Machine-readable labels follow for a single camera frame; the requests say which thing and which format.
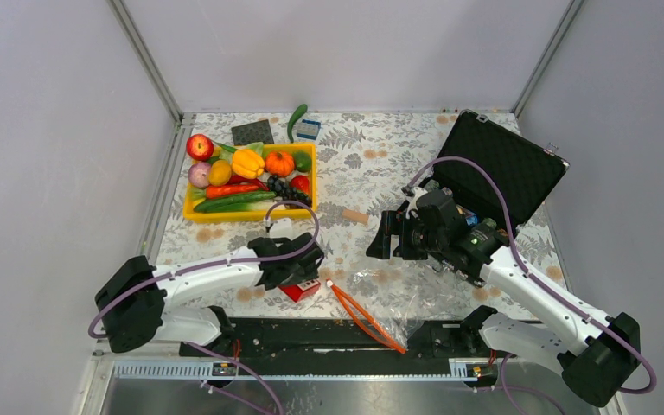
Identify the clear zip top bag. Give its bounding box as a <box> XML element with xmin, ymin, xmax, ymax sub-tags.
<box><xmin>324</xmin><ymin>267</ymin><xmax>455</xmax><ymax>354</ymax></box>

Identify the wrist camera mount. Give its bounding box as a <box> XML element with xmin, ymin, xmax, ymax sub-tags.
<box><xmin>264</xmin><ymin>218</ymin><xmax>295</xmax><ymax>239</ymax></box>
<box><xmin>402</xmin><ymin>186</ymin><xmax>428</xmax><ymax>219</ymax></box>

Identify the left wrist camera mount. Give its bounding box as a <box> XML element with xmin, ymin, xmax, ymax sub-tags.
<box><xmin>264</xmin><ymin>218</ymin><xmax>295</xmax><ymax>239</ymax></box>

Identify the purple fake onion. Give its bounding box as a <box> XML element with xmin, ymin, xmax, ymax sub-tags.
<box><xmin>188</xmin><ymin>162</ymin><xmax>211</xmax><ymax>189</ymax></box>

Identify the black fake grape bunch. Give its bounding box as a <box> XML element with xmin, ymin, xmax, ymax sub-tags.
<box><xmin>266</xmin><ymin>176</ymin><xmax>313</xmax><ymax>208</ymax></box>

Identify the wooden cork cylinder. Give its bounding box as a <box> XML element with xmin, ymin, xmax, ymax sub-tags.
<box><xmin>342</xmin><ymin>208</ymin><xmax>369</xmax><ymax>225</ymax></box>

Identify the red fake tomato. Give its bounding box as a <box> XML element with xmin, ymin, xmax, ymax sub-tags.
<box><xmin>290</xmin><ymin>175</ymin><xmax>311</xmax><ymax>195</ymax></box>

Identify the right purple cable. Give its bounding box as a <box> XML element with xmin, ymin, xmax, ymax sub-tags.
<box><xmin>403</xmin><ymin>156</ymin><xmax>659</xmax><ymax>415</ymax></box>

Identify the orange fake carrot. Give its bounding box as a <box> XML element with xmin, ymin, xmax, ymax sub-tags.
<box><xmin>205</xmin><ymin>183</ymin><xmax>260</xmax><ymax>200</ymax></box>

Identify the dark green fake pepper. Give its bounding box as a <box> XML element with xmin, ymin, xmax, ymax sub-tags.
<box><xmin>286</xmin><ymin>104</ymin><xmax>308</xmax><ymax>143</ymax></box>

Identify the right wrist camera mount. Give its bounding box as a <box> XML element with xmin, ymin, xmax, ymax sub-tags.
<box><xmin>402</xmin><ymin>186</ymin><xmax>428</xmax><ymax>219</ymax></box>

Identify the black foam square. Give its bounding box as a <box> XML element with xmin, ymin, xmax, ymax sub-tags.
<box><xmin>231</xmin><ymin>119</ymin><xmax>274</xmax><ymax>146</ymax></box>

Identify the green fake cucumber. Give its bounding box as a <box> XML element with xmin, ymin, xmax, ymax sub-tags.
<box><xmin>193</xmin><ymin>191</ymin><xmax>277</xmax><ymax>214</ymax></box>

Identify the black poker chip case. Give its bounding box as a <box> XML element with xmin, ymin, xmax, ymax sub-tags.
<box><xmin>431</xmin><ymin>111</ymin><xmax>569</xmax><ymax>227</ymax></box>

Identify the red fake chili pepper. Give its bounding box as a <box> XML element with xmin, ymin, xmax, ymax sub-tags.
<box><xmin>227</xmin><ymin>175</ymin><xmax>269</xmax><ymax>191</ymax></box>

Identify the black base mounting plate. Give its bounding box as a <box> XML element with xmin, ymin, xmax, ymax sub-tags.
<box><xmin>179</xmin><ymin>318</ymin><xmax>504</xmax><ymax>376</ymax></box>

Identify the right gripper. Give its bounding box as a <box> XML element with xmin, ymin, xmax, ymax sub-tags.
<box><xmin>366</xmin><ymin>209</ymin><xmax>447</xmax><ymax>260</ymax></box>

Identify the yellow plastic bin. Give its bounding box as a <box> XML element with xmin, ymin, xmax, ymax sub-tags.
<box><xmin>182</xmin><ymin>144</ymin><xmax>317</xmax><ymax>223</ymax></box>

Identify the yellow fake bell pepper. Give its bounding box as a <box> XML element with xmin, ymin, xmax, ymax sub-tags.
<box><xmin>231</xmin><ymin>149</ymin><xmax>265</xmax><ymax>179</ymax></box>

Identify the red fake apple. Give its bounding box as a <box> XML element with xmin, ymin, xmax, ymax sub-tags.
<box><xmin>186</xmin><ymin>134</ymin><xmax>214</xmax><ymax>162</ymax></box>

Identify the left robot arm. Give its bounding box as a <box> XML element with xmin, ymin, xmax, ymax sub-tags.
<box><xmin>88</xmin><ymin>233</ymin><xmax>325</xmax><ymax>355</ymax></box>

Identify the blue grey small box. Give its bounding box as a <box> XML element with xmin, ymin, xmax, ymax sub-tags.
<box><xmin>295</xmin><ymin>119</ymin><xmax>321</xmax><ymax>140</ymax></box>

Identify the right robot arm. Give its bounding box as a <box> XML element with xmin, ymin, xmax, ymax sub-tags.
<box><xmin>366</xmin><ymin>188</ymin><xmax>641</xmax><ymax>407</ymax></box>

